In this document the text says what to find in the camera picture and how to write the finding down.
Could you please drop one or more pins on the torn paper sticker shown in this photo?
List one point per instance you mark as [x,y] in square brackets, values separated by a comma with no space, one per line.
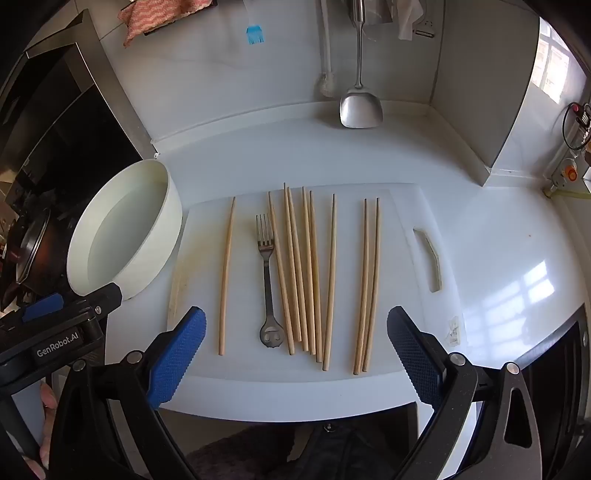
[455,330]

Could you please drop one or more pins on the white round bowl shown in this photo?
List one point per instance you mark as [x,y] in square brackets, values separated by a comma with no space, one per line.
[161,240]

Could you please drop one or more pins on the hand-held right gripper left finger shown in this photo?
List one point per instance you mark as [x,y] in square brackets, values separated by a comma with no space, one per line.
[178,355]

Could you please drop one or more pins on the brown floor mat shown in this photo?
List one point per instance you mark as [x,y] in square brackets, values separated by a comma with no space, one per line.
[240,454]

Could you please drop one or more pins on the person's dark pants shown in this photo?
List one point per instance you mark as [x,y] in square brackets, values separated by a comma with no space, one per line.
[346,454]

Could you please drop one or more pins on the dark cooking pan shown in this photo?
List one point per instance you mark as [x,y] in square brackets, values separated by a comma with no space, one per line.
[27,249]

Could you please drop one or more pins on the white cloth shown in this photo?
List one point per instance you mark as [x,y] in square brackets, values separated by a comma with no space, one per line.
[408,21]

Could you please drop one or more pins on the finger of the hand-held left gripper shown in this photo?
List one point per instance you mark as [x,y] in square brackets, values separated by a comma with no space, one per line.
[42,308]
[99,297]

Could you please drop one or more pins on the white plastic cutting board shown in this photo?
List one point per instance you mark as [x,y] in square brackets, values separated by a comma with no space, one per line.
[397,258]

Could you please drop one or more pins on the pink striped cloth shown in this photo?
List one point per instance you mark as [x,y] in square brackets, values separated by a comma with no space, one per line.
[152,18]

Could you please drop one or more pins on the blue bristle brush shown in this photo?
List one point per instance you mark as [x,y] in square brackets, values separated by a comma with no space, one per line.
[255,36]

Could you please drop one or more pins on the metal peeler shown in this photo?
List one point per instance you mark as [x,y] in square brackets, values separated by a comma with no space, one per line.
[425,28]

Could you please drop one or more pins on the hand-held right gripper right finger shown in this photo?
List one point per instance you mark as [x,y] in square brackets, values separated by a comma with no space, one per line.
[415,360]

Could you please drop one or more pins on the window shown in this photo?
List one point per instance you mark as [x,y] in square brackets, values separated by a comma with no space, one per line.
[551,60]

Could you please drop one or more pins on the person's left hand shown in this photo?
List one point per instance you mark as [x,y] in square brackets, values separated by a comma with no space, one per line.
[48,401]

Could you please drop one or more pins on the stainless steel spatula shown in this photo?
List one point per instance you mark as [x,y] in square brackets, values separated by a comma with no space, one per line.
[360,108]

